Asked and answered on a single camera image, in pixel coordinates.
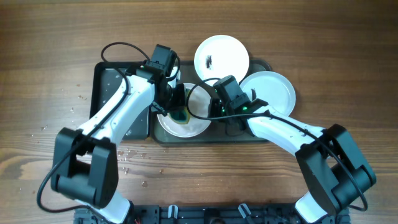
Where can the green yellow sponge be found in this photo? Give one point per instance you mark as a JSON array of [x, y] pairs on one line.
[[179, 114]]

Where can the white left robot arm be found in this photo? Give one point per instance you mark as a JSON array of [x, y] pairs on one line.
[[85, 165]]

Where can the pink white plate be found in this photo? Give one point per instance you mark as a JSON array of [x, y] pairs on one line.
[[199, 102]]

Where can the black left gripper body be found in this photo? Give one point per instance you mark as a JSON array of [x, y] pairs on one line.
[[180, 96]]

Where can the black water tray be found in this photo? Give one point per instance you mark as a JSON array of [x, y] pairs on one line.
[[105, 83]]

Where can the light blue plate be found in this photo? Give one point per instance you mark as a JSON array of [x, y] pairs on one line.
[[271, 87]]

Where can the cream white plate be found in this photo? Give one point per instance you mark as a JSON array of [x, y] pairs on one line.
[[219, 56]]

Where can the grey serving tray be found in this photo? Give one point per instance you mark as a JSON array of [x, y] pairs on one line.
[[215, 133]]

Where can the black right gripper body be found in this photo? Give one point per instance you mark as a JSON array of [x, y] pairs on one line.
[[214, 107]]

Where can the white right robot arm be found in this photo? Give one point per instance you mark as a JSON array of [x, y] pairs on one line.
[[334, 168]]

